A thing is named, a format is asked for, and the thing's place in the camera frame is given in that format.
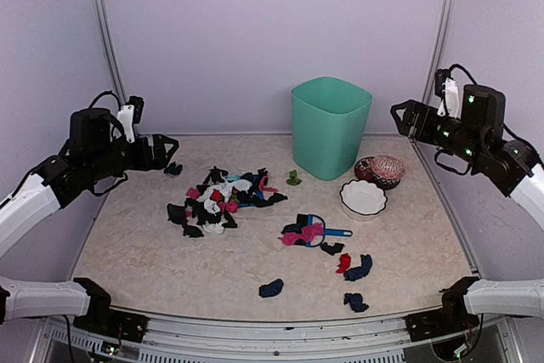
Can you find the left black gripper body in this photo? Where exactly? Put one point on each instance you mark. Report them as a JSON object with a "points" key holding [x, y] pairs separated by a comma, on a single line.
{"points": [[141, 161]]}

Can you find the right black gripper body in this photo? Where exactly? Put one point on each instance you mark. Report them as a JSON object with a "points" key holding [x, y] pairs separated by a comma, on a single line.
{"points": [[427, 132]]}

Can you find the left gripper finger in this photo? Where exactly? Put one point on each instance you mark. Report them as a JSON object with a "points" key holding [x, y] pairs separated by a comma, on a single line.
{"points": [[163, 141], [161, 158]]}

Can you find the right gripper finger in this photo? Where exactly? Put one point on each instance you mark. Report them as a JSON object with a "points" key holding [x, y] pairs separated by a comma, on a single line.
{"points": [[402, 111], [403, 127]]}

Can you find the blue dustpan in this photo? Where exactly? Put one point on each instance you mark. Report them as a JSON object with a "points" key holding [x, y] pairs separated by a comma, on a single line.
{"points": [[249, 190]]}

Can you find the blue hand brush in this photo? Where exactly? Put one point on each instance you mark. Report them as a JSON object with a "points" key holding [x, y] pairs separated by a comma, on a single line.
{"points": [[308, 219]]}

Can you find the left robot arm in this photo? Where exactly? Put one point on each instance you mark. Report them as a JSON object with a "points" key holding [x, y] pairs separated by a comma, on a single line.
{"points": [[100, 146]]}

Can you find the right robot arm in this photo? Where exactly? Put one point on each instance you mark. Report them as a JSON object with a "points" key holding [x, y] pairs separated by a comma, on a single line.
{"points": [[512, 166]]}

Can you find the red patterned bowl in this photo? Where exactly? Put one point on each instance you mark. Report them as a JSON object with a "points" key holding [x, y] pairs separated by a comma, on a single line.
{"points": [[382, 170]]}

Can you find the teal plastic waste bin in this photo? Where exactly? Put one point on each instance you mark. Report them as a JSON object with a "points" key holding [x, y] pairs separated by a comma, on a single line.
{"points": [[329, 117]]}

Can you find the black scrap left front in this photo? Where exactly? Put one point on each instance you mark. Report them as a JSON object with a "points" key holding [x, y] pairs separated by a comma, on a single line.
{"points": [[192, 231]]}

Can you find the black scrap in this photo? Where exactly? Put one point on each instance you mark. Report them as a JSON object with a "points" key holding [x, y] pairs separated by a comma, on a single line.
{"points": [[192, 231], [332, 249]]}

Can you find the white fluted bowl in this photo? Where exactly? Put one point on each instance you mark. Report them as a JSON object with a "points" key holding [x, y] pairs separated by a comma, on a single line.
{"points": [[361, 200]]}

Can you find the white scrap front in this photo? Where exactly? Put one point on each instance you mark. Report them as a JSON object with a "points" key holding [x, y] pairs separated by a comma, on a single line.
{"points": [[213, 229]]}

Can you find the green paper scrap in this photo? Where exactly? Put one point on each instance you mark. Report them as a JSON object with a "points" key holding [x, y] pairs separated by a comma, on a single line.
{"points": [[293, 179]]}

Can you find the black scrap right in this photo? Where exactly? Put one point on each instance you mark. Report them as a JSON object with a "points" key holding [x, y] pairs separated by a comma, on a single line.
{"points": [[332, 249]]}

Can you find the red paper scrap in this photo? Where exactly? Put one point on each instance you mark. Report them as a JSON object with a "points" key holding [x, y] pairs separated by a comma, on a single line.
{"points": [[344, 263]]}

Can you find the navy curved scrap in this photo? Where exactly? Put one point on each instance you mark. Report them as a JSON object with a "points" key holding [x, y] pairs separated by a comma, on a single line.
{"points": [[357, 273]]}

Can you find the navy scrap front centre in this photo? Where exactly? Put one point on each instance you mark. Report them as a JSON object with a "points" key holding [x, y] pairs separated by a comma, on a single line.
{"points": [[272, 289]]}

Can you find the navy scrap front right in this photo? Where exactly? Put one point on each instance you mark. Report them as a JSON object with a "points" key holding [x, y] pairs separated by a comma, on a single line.
{"points": [[356, 302]]}

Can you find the navy scrap near wall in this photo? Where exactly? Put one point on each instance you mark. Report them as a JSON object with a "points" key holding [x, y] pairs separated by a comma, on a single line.
{"points": [[173, 169]]}

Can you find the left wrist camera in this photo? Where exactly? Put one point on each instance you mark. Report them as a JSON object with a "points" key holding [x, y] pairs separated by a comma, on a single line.
{"points": [[129, 115]]}

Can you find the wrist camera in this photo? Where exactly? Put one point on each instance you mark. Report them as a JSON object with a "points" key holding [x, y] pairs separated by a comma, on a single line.
{"points": [[448, 92], [129, 115]]}

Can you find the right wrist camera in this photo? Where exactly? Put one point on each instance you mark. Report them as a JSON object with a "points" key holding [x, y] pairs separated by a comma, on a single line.
{"points": [[448, 92]]}

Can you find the left aluminium frame post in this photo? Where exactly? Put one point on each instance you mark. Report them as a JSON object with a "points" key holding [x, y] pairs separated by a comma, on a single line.
{"points": [[108, 48]]}

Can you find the aluminium frame post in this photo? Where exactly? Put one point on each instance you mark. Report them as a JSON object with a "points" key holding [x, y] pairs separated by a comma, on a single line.
{"points": [[108, 48], [446, 11]]}

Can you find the right aluminium frame post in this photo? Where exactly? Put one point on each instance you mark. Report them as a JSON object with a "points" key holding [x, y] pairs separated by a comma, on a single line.
{"points": [[446, 11]]}

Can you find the front aluminium rail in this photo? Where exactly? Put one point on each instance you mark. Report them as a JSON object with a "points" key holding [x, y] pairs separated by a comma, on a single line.
{"points": [[183, 339]]}

